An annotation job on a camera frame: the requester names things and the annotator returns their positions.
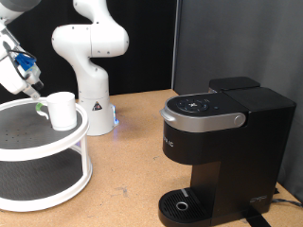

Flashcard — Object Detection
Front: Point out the silver handle brewer lid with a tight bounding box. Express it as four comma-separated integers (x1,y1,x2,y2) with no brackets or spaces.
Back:
159,92,250,133

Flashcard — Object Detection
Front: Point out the braided power cable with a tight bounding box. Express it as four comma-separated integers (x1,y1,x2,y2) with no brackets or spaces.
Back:
272,198,303,208

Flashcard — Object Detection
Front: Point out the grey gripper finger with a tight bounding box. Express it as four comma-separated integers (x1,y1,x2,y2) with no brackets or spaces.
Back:
24,84,42,101

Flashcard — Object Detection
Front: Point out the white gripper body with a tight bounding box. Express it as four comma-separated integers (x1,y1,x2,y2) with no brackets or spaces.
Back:
0,53,32,96

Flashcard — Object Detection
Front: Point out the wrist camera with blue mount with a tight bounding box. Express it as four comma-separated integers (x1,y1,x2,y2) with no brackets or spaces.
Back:
13,52,45,91

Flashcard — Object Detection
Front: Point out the black camera cable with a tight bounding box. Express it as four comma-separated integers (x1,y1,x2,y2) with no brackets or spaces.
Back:
2,41,38,79

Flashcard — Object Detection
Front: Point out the black Keurig coffee machine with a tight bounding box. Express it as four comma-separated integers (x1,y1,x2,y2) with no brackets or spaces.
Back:
158,86,297,227

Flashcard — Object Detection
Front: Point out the white two-tier turntable shelf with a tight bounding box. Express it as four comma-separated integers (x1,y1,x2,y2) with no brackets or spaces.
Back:
0,96,94,213

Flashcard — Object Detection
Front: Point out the white mug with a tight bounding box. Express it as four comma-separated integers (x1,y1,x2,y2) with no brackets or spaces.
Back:
35,91,79,131

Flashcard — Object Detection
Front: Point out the black drip tray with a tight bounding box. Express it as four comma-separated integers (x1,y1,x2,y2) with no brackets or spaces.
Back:
158,187,213,227

